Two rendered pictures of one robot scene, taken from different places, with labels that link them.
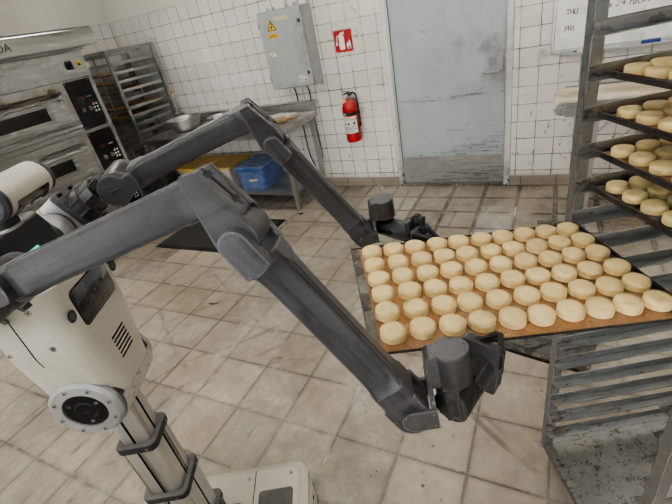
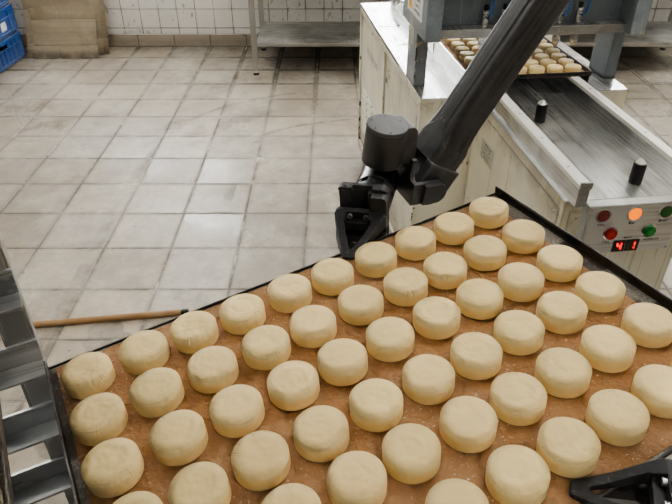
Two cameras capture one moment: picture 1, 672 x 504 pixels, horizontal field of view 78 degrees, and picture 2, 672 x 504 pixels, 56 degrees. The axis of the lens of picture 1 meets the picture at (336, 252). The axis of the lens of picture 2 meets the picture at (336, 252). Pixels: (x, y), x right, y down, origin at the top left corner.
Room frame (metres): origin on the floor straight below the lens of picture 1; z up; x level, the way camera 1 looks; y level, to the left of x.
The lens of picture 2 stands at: (1.10, -0.60, 1.60)
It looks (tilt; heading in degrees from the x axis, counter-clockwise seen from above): 35 degrees down; 149
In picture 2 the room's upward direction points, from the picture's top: straight up
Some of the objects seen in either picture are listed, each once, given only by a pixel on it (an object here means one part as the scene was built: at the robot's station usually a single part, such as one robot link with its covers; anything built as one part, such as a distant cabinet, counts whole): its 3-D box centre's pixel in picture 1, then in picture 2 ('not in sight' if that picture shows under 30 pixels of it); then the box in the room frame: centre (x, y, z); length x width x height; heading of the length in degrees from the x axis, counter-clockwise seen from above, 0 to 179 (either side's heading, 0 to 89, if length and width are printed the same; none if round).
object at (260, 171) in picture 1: (261, 171); not in sight; (4.55, 0.63, 0.36); 0.47 x 0.38 x 0.26; 151
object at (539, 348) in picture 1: (533, 330); not in sight; (1.67, -0.99, 0.02); 0.60 x 0.40 x 0.03; 47
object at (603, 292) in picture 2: (378, 279); (599, 291); (0.78, -0.08, 1.18); 0.05 x 0.05 x 0.02
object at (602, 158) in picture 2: not in sight; (544, 249); (0.00, 0.83, 0.45); 0.70 x 0.34 x 0.90; 156
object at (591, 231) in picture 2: not in sight; (627, 225); (0.33, 0.69, 0.77); 0.24 x 0.04 x 0.14; 66
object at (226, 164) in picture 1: (229, 171); not in sight; (4.77, 1.02, 0.36); 0.47 x 0.38 x 0.26; 149
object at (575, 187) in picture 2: not in sight; (461, 59); (-0.62, 0.95, 0.87); 2.01 x 0.03 x 0.07; 156
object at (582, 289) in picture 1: (581, 289); (212, 369); (0.65, -0.48, 1.15); 0.05 x 0.05 x 0.02
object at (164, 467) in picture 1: (169, 473); not in sight; (0.78, 0.61, 0.66); 0.11 x 0.11 x 0.40; 88
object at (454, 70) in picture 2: not in sight; (421, 31); (-0.98, 1.04, 0.88); 1.28 x 0.01 x 0.07; 156
